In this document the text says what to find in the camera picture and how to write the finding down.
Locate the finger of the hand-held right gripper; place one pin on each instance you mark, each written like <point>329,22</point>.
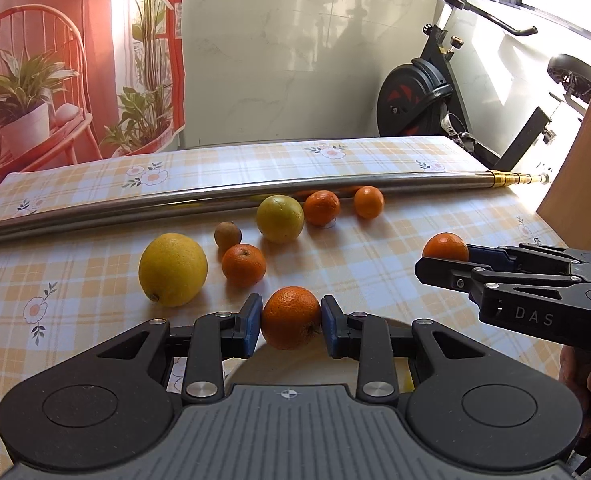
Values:
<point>490,256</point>
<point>445,275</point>

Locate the large yellow lemon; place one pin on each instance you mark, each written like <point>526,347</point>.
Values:
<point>173,270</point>

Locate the yellow-green citrus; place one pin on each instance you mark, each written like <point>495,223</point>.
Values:
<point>280,218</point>

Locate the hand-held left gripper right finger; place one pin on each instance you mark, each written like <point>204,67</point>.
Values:
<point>329,326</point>

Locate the large orange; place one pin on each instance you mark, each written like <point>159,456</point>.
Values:
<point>291,317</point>

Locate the printed room wall tapestry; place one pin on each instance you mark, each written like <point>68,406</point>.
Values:
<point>100,35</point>

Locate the wooden panel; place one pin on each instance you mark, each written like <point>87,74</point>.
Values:
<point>585,185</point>

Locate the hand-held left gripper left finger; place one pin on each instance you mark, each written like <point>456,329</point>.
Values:
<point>253,324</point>

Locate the small brown kiwi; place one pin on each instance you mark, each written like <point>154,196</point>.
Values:
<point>228,236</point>

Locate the checked floral tablecloth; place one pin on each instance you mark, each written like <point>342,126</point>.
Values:
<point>365,265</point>

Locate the black exercise bike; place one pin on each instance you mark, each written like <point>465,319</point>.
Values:
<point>410,95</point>

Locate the orange mandarin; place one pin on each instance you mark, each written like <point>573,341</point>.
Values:
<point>444,246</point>
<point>322,207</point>
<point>369,202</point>
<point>244,265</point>

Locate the long steel pole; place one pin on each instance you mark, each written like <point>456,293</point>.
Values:
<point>175,201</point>

